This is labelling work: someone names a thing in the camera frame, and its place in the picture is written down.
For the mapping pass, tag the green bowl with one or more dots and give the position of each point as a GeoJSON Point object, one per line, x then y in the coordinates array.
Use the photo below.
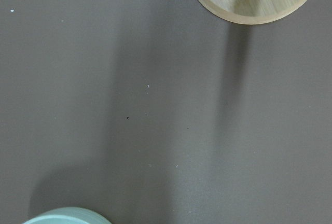
{"type": "Point", "coordinates": [69, 215]}

